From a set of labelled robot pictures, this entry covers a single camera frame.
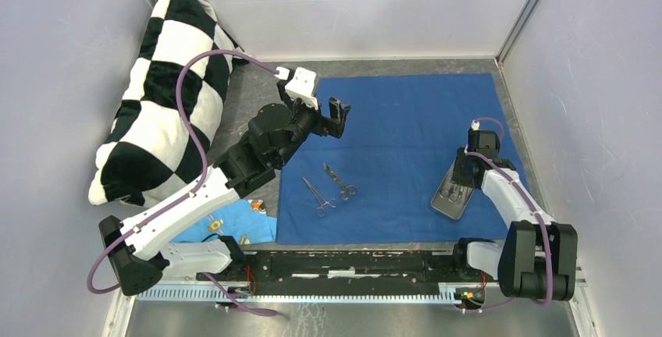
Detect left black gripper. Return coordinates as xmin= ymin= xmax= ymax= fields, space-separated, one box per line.
xmin=275 ymin=81 xmax=351 ymax=168

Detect metal instrument tray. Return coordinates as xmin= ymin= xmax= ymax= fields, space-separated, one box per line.
xmin=430 ymin=173 xmax=474 ymax=220

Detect steel surgical scissors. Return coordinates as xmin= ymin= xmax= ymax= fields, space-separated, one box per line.
xmin=323 ymin=163 xmax=358 ymax=200

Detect blue surgical drape cloth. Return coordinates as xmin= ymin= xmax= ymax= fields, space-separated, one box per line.
xmin=276 ymin=73 xmax=507 ymax=245

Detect steel ring-handled hemostat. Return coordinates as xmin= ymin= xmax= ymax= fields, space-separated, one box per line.
xmin=303 ymin=177 xmax=338 ymax=218

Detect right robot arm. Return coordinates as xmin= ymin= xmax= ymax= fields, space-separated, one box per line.
xmin=431 ymin=126 xmax=578 ymax=305

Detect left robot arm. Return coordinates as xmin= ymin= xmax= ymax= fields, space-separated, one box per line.
xmin=98 ymin=98 xmax=351 ymax=296

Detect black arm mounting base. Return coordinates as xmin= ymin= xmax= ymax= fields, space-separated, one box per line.
xmin=216 ymin=250 xmax=484 ymax=297

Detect light blue patterned cloth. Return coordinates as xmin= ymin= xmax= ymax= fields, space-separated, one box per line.
xmin=171 ymin=200 xmax=277 ymax=245

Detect black white checkered pillow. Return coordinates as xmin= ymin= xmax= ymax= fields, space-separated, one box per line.
xmin=87 ymin=0 xmax=239 ymax=208

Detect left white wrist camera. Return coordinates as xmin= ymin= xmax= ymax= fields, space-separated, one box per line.
xmin=275 ymin=66 xmax=319 ymax=110

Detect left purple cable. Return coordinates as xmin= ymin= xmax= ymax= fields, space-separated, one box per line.
xmin=86 ymin=49 xmax=280 ymax=317

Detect aluminium frame rail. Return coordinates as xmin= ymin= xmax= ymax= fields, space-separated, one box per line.
xmin=116 ymin=250 xmax=588 ymax=288

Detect white slotted cable duct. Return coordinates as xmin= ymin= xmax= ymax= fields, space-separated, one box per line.
xmin=137 ymin=285 xmax=484 ymax=306

